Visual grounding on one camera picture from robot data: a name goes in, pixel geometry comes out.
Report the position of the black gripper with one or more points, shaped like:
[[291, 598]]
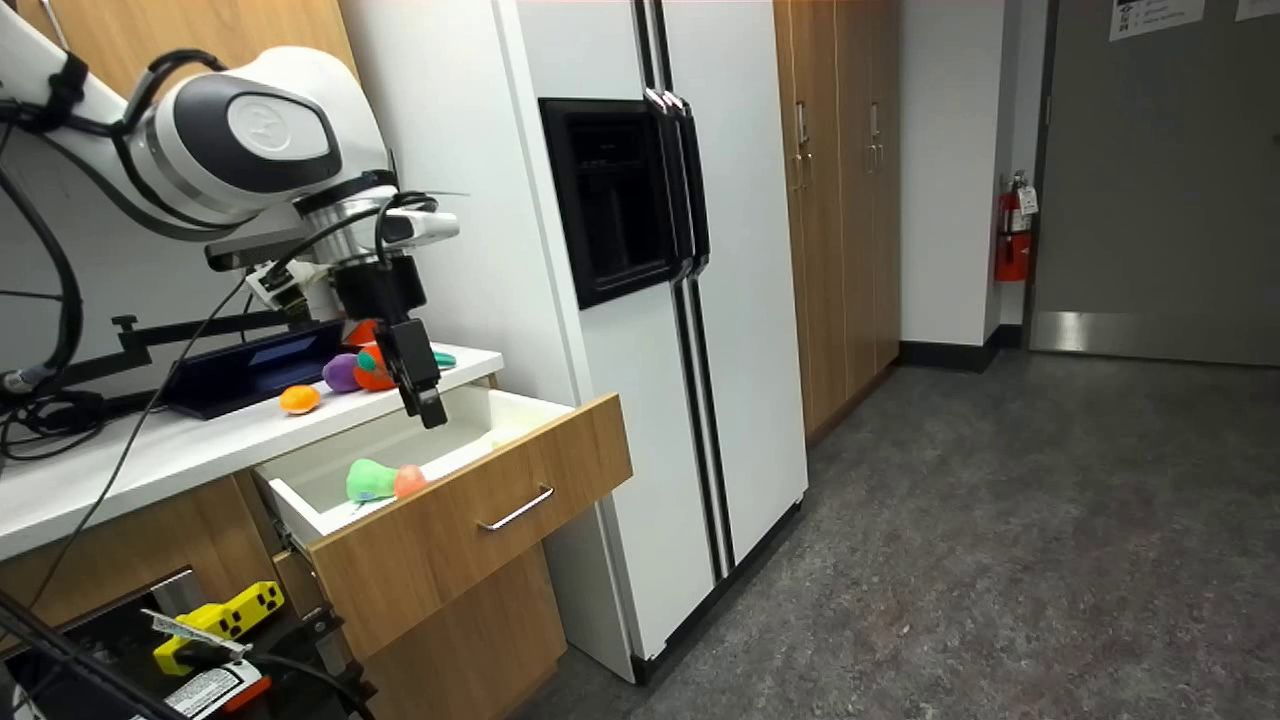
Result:
[[378, 291]]

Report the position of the white drawer with wooden front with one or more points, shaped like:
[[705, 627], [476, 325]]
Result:
[[455, 513]]

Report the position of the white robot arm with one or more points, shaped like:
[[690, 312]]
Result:
[[253, 135]]

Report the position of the teal toy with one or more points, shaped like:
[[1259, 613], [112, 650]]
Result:
[[447, 359]]

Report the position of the purple toy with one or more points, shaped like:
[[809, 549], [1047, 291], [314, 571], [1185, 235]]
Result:
[[338, 373]]

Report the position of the orange plush toy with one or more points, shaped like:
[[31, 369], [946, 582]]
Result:
[[411, 480]]

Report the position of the yellow-green plush toy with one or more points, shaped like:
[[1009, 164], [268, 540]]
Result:
[[369, 480]]

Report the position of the small yellow-orange toy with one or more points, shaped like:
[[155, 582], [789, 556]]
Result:
[[303, 399]]

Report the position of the black flat tray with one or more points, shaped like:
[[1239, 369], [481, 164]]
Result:
[[244, 369]]

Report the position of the black mounting rod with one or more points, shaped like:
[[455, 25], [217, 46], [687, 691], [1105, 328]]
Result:
[[185, 335]]

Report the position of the black refrigerator dispenser panel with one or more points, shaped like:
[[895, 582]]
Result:
[[616, 200]]

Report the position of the wooden cabinet door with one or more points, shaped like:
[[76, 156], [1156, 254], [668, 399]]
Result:
[[464, 647]]

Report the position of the yellow black power tool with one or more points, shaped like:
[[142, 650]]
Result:
[[222, 620]]

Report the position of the wooden side cabinet panel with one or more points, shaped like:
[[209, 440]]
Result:
[[132, 545]]

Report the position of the white double-door refrigerator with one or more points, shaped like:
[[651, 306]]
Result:
[[744, 335]]

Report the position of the white red device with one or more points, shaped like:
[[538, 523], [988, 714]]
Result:
[[222, 691]]

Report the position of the black diagonal bar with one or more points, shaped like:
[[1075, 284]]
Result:
[[65, 663]]

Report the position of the tall wooden cabinet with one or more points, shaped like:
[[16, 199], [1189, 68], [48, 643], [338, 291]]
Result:
[[840, 200]]

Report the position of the red fire extinguisher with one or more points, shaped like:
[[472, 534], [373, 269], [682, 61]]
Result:
[[1015, 240]]

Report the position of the grey door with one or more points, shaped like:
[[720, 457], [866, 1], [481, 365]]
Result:
[[1162, 185]]

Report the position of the large white paper sign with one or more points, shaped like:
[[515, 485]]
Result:
[[1154, 18]]

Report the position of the small white paper sign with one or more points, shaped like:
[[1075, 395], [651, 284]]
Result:
[[1259, 8]]

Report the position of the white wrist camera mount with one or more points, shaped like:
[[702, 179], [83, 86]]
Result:
[[400, 231]]

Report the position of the wooden wall cabinet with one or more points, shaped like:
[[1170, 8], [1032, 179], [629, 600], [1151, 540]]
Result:
[[163, 25]]

